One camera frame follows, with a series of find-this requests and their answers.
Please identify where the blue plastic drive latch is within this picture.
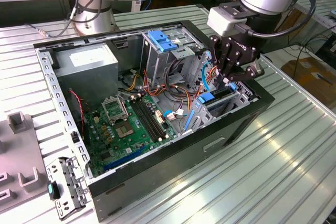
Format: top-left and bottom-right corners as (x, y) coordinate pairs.
(148, 30), (179, 53)

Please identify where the hard disk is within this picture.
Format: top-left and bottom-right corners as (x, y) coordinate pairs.
(183, 81), (237, 132)

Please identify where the metal socket cover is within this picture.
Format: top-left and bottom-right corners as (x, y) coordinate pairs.
(101, 97), (130, 124)

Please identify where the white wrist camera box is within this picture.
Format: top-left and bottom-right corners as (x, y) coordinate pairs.
(206, 7), (249, 37)

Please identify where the blue expansion slot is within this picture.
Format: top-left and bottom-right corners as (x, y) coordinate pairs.
(102, 145), (146, 172)

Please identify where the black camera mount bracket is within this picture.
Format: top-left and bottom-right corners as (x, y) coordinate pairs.
(217, 2), (257, 20)

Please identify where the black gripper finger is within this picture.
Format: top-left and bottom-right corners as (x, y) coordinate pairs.
(209, 35), (242, 85)
(227, 60), (265, 83)

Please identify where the thick black camera cable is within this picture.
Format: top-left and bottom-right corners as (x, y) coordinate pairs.
(235, 0), (317, 38)

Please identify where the black open PC case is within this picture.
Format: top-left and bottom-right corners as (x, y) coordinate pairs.
(33, 19), (276, 222)

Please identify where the short blue wire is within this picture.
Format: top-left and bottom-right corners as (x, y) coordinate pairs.
(162, 110), (187, 120)

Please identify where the multicoloured wire bundle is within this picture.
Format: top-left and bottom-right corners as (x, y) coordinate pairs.
(118, 68), (208, 112)

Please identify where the metal card retention bracket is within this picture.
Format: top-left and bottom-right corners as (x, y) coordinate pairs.
(46, 155), (90, 221)

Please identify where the brown cardboard box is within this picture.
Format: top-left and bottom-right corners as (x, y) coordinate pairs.
(280, 56), (336, 106)

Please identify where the red fan wire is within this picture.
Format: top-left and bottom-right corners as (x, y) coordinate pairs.
(68, 89), (87, 133)

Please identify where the orange red power wire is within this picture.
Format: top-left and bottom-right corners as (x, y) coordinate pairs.
(206, 63), (220, 84)

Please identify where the CPU socket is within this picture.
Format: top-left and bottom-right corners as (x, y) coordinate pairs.
(113, 121), (135, 140)

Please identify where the grey parts rack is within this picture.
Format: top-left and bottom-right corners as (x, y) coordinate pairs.
(0, 112), (57, 213)

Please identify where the grey metal disk bay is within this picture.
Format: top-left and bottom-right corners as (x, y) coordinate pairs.
(181, 50), (259, 134)

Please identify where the black RAM slot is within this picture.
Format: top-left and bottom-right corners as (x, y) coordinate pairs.
(136, 98), (163, 140)
(133, 99), (160, 142)
(140, 97), (166, 139)
(130, 100), (156, 143)

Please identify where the long blue data wire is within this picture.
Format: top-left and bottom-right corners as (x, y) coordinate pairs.
(201, 60), (218, 92)

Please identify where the black cable with metal connector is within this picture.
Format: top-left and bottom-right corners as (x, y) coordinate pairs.
(25, 0), (104, 38)

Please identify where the green motherboard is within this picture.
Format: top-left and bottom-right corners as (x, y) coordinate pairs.
(83, 95), (179, 179)

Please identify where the metal slat side table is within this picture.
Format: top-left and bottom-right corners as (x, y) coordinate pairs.
(272, 0), (336, 49)

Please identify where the grey optical drive cage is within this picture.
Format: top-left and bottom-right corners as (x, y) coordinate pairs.
(140, 26), (205, 86)

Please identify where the grey power supply unit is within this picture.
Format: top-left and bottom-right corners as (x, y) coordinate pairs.
(54, 42), (119, 109)

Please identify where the black clip with teal tab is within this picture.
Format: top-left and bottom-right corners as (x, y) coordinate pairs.
(47, 180), (61, 200)

